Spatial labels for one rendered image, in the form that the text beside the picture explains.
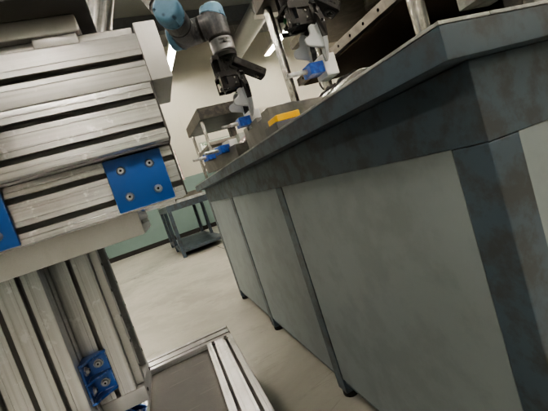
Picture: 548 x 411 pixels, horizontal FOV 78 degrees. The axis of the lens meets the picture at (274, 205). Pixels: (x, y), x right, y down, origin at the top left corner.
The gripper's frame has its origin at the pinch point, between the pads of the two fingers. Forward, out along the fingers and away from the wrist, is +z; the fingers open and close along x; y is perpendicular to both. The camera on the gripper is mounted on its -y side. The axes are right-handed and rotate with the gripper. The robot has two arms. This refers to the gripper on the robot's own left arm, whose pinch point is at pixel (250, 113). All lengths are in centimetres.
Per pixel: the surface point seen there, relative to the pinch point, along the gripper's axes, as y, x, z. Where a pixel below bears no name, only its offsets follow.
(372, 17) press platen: -79, -23, -34
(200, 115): -75, -428, -102
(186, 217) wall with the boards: -28, -706, 51
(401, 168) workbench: 4, 65, 26
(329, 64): -12.2, 31.7, -0.7
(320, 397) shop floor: 10, 8, 92
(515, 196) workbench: 2, 80, 32
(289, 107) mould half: -4.5, 19.1, 4.6
